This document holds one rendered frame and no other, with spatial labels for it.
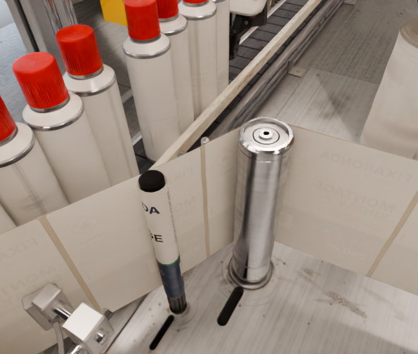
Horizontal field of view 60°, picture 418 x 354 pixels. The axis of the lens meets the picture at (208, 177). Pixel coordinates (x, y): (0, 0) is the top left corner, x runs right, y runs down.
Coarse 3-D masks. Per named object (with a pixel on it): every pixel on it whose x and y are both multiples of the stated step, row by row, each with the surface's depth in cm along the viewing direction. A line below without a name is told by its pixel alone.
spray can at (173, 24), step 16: (160, 0) 39; (176, 0) 40; (160, 16) 40; (176, 16) 41; (176, 32) 41; (176, 48) 42; (176, 64) 44; (176, 80) 45; (176, 96) 47; (192, 112) 51
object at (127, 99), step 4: (232, 20) 62; (128, 92) 46; (124, 96) 46; (128, 96) 46; (132, 96) 46; (124, 100) 45; (128, 100) 46; (132, 100) 46; (124, 104) 45; (128, 104) 46; (132, 104) 47; (124, 108) 45; (128, 108) 46
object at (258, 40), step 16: (288, 0) 85; (304, 0) 85; (272, 16) 79; (288, 16) 79; (256, 32) 74; (272, 32) 74; (240, 48) 70; (256, 48) 70; (240, 64) 66; (256, 80) 63; (240, 96) 59; (224, 112) 56; (208, 128) 54; (144, 160) 50
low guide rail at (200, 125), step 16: (320, 0) 80; (304, 16) 73; (288, 32) 68; (272, 48) 63; (256, 64) 59; (240, 80) 56; (224, 96) 53; (208, 112) 51; (192, 128) 48; (176, 144) 46; (192, 144) 49; (160, 160) 44
